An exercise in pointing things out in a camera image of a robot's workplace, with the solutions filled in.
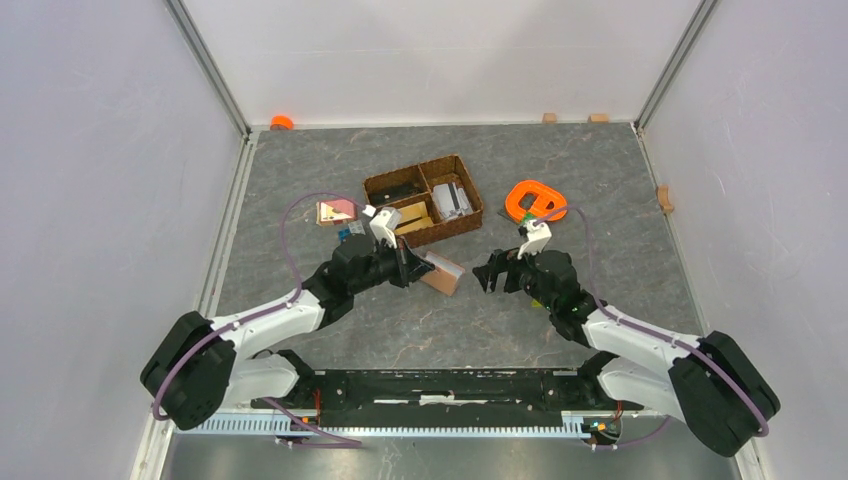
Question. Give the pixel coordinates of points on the pink tan small box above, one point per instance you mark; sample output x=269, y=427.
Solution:
x=335, y=212

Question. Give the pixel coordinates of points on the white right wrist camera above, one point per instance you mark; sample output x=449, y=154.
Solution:
x=537, y=234

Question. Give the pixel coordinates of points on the curved wooden piece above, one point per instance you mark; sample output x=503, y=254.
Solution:
x=663, y=196

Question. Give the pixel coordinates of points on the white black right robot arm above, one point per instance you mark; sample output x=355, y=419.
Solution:
x=708, y=383

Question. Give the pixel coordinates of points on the black cards in basket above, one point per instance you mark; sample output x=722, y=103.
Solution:
x=393, y=193

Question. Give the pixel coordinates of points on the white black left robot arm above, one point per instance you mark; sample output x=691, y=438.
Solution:
x=203, y=364

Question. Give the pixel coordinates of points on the orange plastic ring toy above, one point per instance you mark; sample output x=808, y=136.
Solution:
x=536, y=198

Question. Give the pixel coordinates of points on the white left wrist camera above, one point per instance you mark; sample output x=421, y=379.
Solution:
x=382, y=224

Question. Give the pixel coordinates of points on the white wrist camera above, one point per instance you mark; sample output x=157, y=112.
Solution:
x=382, y=224
x=537, y=234

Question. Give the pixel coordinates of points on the brown woven basket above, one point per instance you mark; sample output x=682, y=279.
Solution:
x=426, y=175

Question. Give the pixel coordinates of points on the orange round cap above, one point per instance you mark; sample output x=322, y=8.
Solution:
x=281, y=122

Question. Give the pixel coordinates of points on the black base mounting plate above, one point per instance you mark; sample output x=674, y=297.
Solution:
x=523, y=397

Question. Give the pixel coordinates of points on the grey cable duct strip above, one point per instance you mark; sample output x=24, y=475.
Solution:
x=277, y=424

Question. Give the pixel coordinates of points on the gold card front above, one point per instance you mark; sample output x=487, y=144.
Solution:
x=414, y=217

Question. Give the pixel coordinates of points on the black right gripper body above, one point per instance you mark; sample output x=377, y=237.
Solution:
x=528, y=284

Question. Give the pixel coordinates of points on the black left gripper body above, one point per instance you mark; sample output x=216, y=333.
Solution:
x=385, y=265

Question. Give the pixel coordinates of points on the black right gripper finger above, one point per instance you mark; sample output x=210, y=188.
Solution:
x=502, y=258
x=487, y=276

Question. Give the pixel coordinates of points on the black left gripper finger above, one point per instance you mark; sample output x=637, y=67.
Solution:
x=413, y=261
x=413, y=275

